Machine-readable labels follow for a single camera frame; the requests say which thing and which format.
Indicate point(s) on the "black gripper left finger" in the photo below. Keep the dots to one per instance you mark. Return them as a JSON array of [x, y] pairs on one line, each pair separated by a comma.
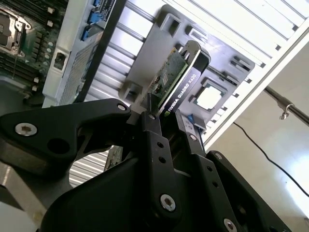
[[60, 120]]

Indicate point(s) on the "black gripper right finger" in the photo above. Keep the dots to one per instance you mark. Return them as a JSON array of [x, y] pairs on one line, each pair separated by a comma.
[[241, 193]]

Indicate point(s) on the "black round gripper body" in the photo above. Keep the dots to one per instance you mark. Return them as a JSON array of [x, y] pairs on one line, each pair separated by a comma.
[[108, 205]]

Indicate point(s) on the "Nvidia Quadro graphics card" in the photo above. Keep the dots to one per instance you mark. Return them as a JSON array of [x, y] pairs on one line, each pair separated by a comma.
[[166, 72]]

